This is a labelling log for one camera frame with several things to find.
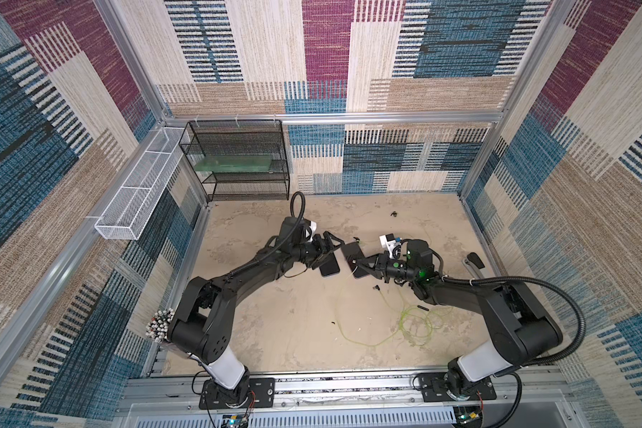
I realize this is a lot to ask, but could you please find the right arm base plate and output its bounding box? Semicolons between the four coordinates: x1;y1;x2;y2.
412;372;497;402

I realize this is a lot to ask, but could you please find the white wire mesh basket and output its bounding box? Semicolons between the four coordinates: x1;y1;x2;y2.
95;128;183;241

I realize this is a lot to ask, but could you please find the green board on shelf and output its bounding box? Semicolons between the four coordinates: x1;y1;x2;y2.
194;155;273;173

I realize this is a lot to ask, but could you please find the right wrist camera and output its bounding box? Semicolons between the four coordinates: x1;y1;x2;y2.
379;234;402;259

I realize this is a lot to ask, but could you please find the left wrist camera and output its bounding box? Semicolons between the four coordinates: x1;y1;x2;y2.
301;219;317;242

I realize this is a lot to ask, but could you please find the blue smartphone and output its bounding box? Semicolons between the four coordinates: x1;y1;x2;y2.
319;253;341;277

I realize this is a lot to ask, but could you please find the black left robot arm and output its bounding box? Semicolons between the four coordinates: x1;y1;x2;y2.
166;191;344;406

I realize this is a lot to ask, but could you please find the clear cup of coloured sticks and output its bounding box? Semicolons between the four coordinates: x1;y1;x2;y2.
146;309;175;343

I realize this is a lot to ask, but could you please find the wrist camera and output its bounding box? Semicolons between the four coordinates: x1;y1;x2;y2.
301;219;317;242
379;234;402;259

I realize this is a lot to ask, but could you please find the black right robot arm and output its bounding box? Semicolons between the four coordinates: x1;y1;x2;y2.
355;251;587;401

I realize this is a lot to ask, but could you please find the black wire mesh shelf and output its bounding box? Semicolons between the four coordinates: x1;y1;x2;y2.
179;119;291;202

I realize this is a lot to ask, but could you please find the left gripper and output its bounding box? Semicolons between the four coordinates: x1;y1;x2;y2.
292;234;347;271

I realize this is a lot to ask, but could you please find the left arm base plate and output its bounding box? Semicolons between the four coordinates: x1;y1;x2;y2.
199;377;276;410

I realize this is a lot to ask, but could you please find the purple smartphone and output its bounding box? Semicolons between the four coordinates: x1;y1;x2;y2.
341;242;368;279

